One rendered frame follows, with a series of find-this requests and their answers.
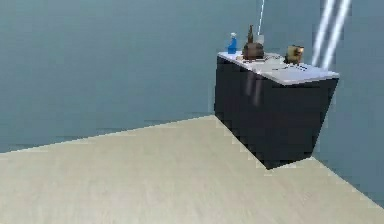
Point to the white plate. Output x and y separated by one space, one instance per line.
271 57

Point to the blue spray bottle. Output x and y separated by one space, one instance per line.
232 45

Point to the clear glass cup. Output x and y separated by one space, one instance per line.
260 39

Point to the black cabinet with white top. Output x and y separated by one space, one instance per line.
273 116

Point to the black kitchen knife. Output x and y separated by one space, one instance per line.
293 67

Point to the brown bottle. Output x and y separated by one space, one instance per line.
250 33

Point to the brown kettle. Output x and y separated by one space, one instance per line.
253 50

